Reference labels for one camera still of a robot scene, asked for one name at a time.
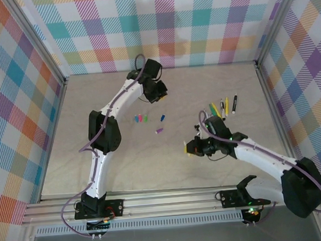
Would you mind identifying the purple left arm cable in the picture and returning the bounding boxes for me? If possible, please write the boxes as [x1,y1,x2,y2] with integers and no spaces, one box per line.
[51,54,158,241]

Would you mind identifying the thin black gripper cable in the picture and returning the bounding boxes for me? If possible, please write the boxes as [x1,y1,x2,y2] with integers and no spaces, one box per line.
[136,95,152,105]
[206,151,230,162]

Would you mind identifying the black marker white label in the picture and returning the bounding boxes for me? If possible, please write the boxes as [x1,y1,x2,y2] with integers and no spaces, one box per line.
[231,93,239,114]
[219,98,227,121]

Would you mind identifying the aluminium frame post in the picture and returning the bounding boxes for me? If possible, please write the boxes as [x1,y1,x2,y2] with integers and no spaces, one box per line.
[250,0,310,68]
[6,0,69,92]

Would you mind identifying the thin black right gripper cable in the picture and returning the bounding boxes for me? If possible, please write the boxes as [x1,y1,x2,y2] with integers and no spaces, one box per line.
[206,151,230,162]

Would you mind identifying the aluminium side rail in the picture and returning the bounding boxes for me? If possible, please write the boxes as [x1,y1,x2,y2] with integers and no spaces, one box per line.
[254,58,305,185]

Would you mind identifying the black connector box with wires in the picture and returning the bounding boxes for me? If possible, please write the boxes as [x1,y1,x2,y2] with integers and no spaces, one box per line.
[86,219,112,241]

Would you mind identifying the grey slotted cable duct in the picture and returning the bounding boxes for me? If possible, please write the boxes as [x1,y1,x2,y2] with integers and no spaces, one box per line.
[35,212,245,238]

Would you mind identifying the black connector box green light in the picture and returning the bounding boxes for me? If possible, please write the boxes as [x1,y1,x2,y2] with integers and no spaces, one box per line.
[240,206,264,226]

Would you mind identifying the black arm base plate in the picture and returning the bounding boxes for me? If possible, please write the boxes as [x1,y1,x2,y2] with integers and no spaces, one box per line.
[219,187,272,210]
[73,198,126,222]

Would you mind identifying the thin black left gripper cable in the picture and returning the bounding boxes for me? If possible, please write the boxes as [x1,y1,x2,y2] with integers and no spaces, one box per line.
[136,95,152,105]

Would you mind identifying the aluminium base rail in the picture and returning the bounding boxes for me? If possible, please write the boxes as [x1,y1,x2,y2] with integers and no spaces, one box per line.
[19,179,321,228]

